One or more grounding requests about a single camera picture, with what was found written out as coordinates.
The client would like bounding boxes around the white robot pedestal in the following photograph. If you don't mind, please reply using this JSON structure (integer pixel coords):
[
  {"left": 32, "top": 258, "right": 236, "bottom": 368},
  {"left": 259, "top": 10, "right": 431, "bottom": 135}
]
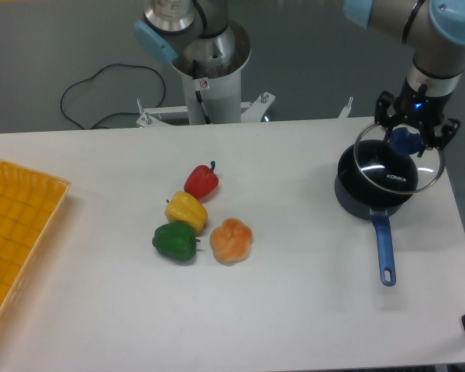
[{"left": 134, "top": 20, "right": 275, "bottom": 125}]

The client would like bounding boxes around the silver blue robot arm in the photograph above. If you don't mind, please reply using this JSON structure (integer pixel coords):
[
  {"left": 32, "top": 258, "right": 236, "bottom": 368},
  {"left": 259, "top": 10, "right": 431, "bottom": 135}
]
[{"left": 134, "top": 1, "right": 465, "bottom": 150}]

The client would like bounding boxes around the orange bread roll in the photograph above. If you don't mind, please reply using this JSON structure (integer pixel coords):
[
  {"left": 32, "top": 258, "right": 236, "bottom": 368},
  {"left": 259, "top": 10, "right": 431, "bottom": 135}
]
[{"left": 210, "top": 218, "right": 253, "bottom": 265}]

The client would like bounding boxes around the glass lid blue knob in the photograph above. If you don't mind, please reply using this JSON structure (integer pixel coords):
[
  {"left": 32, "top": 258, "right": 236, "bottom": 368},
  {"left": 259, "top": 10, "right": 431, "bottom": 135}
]
[{"left": 353, "top": 123, "right": 445, "bottom": 195}]

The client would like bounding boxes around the black floor cable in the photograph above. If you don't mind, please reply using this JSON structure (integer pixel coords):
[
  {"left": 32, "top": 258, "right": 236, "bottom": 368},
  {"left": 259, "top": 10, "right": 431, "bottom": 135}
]
[{"left": 60, "top": 64, "right": 167, "bottom": 130}]

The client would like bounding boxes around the yellow bell pepper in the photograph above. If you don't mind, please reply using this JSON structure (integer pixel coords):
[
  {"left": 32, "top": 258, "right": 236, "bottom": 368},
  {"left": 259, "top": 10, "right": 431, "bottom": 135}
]
[{"left": 164, "top": 191, "right": 208, "bottom": 234}]

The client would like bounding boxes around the green bell pepper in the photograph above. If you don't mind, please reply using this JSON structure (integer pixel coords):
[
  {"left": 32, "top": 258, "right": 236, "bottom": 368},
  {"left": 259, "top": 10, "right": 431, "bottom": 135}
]
[{"left": 152, "top": 222, "right": 198, "bottom": 262}]

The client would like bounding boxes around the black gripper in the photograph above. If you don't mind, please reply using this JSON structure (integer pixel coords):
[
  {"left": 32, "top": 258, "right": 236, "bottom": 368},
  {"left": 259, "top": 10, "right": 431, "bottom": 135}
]
[{"left": 374, "top": 83, "right": 461, "bottom": 157}]

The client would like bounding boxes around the dark blue saucepan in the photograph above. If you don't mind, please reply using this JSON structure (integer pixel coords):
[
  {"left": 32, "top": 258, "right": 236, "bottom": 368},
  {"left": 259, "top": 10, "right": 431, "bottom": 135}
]
[{"left": 334, "top": 145, "right": 411, "bottom": 287}]

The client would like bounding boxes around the yellow plastic basket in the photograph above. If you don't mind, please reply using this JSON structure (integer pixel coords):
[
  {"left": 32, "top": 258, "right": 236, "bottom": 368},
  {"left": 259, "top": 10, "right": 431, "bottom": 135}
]
[{"left": 0, "top": 159, "right": 71, "bottom": 318}]

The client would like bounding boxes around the red bell pepper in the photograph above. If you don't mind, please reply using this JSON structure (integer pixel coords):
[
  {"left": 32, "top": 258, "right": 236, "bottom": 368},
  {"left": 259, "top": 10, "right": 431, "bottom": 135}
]
[{"left": 184, "top": 160, "right": 219, "bottom": 199}]

